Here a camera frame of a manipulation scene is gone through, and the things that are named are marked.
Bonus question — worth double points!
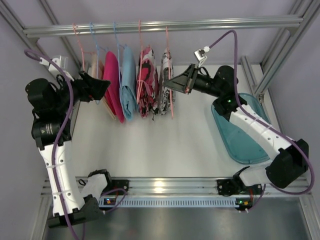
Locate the newspaper print trousers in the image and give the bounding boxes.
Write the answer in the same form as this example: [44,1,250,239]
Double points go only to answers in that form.
[158,47,177,116]

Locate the pink camouflage trousers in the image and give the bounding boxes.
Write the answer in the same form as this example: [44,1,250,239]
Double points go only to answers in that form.
[136,46,160,119]

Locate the pink hanger of camouflage trousers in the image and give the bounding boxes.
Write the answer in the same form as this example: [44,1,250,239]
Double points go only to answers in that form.
[137,20,144,103]

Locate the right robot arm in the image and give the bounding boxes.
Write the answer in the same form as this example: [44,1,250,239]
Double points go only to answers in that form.
[164,64,311,192]

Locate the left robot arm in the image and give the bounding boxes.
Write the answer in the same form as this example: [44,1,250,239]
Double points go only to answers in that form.
[25,71,112,228]

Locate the blue hanger of magenta trousers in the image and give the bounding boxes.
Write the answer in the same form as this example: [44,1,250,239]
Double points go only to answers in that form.
[89,22,110,105]

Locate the magenta trousers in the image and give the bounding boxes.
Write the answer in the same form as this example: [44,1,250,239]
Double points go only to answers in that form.
[102,51,125,124]

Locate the peach striped trousers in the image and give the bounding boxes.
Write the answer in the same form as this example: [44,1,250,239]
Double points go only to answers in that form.
[90,53,116,120]

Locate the light blue trousers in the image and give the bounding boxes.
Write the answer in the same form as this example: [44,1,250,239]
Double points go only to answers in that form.
[120,45,138,121]

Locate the teal plastic bin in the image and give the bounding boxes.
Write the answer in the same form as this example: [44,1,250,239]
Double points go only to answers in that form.
[211,93,270,165]

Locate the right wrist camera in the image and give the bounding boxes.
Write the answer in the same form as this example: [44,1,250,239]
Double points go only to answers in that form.
[194,46,211,68]

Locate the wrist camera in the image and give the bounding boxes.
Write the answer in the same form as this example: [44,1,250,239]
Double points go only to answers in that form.
[48,55,69,77]
[194,46,211,68]

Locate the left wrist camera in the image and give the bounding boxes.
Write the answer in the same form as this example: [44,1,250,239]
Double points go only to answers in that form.
[48,55,69,77]

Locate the aluminium hanging rail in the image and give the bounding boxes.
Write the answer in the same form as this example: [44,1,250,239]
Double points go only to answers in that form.
[23,15,304,39]

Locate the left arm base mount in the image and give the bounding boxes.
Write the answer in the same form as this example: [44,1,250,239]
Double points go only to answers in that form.
[101,178,130,197]

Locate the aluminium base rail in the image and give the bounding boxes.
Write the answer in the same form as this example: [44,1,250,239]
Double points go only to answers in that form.
[40,176,309,198]

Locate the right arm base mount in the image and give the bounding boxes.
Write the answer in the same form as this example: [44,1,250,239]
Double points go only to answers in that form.
[216,178,250,197]

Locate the grey slotted cable duct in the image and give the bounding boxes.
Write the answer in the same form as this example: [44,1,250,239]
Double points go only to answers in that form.
[98,198,241,208]

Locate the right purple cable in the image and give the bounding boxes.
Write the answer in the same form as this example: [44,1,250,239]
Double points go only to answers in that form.
[209,29,315,213]

